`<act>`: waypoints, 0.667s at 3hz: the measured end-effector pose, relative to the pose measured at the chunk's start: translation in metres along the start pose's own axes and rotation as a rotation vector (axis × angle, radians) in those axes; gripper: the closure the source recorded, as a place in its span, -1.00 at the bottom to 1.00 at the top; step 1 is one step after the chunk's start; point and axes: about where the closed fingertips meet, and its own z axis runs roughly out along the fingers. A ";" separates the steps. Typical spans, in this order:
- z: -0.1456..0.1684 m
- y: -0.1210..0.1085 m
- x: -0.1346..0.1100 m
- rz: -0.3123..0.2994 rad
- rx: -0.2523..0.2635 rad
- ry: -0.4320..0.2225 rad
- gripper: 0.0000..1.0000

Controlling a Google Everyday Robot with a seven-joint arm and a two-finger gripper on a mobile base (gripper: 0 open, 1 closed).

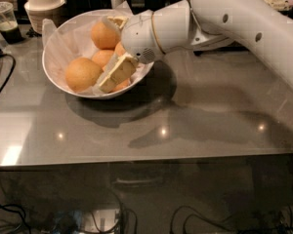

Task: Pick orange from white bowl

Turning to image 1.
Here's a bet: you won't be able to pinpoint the white rounded gripper body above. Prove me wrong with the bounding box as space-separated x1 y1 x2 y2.
121 10 164 64

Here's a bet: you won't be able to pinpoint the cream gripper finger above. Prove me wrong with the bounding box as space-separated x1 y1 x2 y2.
97 53 139 93
107 16 129 29

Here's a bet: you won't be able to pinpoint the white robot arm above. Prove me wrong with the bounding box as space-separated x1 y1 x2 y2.
116 0 293 90

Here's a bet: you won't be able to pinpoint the right orange in bowl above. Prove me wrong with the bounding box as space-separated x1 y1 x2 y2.
114 42 126 57

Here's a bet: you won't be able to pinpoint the orange in bowl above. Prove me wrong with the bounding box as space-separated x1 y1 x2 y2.
114 42 126 57
91 21 120 50

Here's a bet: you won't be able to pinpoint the front middle orange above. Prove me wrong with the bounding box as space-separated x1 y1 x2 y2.
111 79 131 93

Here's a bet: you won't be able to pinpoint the back orange in bowl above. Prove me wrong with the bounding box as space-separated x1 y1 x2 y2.
91 21 120 50

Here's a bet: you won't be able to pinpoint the small hidden middle orange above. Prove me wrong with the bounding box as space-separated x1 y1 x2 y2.
92 50 114 68

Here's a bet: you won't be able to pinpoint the white ceramic bowl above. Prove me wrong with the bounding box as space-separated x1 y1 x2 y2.
41 9 155 100

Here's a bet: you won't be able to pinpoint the front left orange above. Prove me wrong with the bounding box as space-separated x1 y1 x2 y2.
65 58 103 93

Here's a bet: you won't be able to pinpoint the white paper bowl liner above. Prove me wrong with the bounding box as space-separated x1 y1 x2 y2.
42 1 154 96

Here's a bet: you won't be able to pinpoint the stack of paper bowls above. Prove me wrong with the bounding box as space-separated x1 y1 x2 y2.
24 0 65 34

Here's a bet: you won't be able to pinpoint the plastic cup with drink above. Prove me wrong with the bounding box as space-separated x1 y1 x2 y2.
0 2 23 44

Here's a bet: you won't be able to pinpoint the power strip under table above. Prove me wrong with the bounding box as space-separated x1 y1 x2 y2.
80 209 120 234

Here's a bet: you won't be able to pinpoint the black wire snack basket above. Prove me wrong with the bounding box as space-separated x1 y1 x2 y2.
264 0 293 12

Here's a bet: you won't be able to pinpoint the black floor cables left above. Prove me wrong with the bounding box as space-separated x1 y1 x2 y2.
0 195 32 234

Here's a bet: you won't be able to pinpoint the black floor cables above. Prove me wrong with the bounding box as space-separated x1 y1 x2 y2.
169 205 293 234
0 195 32 234

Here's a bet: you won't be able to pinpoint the black floor cables right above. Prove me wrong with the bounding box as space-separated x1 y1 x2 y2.
169 205 293 234

